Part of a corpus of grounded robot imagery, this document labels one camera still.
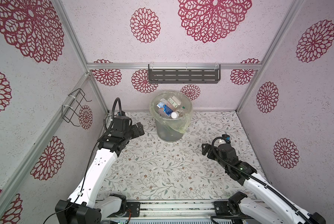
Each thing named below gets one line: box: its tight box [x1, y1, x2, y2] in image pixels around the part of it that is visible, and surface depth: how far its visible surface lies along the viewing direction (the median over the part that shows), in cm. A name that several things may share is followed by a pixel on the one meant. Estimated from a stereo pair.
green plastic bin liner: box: [149, 91, 194, 134], surface depth 88 cm
